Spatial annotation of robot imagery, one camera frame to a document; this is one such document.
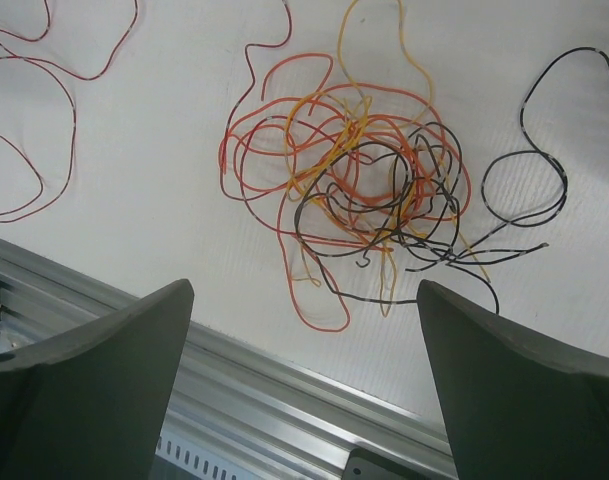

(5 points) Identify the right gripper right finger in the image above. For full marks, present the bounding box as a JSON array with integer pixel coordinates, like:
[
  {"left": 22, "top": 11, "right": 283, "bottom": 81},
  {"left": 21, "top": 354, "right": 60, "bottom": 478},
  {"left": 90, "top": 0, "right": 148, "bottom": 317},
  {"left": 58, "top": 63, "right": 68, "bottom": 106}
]
[{"left": 417, "top": 280, "right": 609, "bottom": 479}]

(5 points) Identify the aluminium rail frame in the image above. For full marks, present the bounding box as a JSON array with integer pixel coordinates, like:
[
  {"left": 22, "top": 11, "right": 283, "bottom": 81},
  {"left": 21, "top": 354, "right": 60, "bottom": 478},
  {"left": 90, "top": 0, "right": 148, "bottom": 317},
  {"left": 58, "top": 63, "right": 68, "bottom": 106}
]
[{"left": 0, "top": 239, "right": 456, "bottom": 479}]

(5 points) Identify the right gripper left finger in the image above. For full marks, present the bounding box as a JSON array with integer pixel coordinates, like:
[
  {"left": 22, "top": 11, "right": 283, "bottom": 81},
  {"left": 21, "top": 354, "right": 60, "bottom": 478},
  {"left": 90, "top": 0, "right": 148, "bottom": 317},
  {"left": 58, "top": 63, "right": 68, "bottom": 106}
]
[{"left": 0, "top": 279, "right": 193, "bottom": 479}]

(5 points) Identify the coloured wire bundle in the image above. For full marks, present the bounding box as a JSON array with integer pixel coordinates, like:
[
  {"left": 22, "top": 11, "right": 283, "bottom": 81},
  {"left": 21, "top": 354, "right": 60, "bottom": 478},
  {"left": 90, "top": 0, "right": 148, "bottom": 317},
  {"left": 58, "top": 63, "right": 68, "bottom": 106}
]
[{"left": 219, "top": 0, "right": 473, "bottom": 334}]

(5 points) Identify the red wire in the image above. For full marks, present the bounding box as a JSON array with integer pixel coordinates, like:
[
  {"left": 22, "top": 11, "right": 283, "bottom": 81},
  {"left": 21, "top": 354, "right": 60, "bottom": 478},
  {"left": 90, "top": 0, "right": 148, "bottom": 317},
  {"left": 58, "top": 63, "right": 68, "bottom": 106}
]
[{"left": 0, "top": 0, "right": 140, "bottom": 224}]

